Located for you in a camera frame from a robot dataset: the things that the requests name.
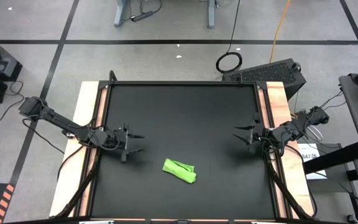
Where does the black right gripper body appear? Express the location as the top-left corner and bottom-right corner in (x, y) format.
(247, 111), (275, 155)

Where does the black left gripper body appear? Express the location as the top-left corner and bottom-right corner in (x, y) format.
(99, 122), (131, 164)

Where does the green microfibre towel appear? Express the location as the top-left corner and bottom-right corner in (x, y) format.
(162, 157), (198, 184)

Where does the black perforated computer tower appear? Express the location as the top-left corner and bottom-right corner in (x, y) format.
(221, 58), (307, 101)

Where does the white printed paper sheet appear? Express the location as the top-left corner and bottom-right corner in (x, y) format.
(296, 142), (328, 180)

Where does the black desk base beam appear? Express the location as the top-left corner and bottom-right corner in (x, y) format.
(303, 141), (358, 175)

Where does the grey desk leg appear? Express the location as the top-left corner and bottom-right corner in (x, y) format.
(114, 0), (132, 28)
(208, 0), (219, 29)

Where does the black power strip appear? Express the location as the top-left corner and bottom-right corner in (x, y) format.
(131, 11), (154, 22)

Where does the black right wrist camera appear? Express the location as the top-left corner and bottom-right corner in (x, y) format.
(254, 123), (267, 138)

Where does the black braided cable bundle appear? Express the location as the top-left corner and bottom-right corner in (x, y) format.
(54, 146), (101, 218)
(265, 149), (318, 220)

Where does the black coiled cable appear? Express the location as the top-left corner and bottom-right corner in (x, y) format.
(215, 0), (243, 75)

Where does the black metal table frame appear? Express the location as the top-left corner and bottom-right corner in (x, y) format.
(73, 70), (295, 224)

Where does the yellow-orange cable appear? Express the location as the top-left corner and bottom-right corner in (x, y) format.
(268, 0), (291, 63)

